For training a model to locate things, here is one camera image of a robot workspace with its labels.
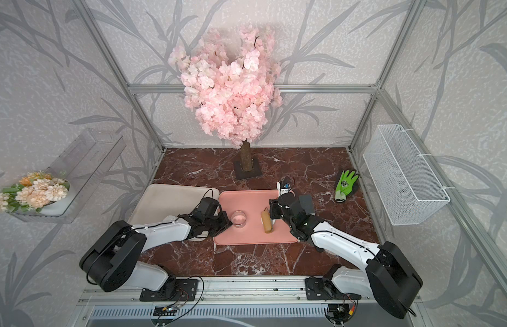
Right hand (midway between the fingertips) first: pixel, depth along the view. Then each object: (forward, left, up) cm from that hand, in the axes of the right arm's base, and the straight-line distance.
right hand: (271, 199), depth 84 cm
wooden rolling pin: (-6, +2, -9) cm, 11 cm away
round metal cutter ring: (-3, +15, -12) cm, 19 cm away
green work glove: (+14, -38, -12) cm, 42 cm away
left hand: (-6, +17, -11) cm, 21 cm away
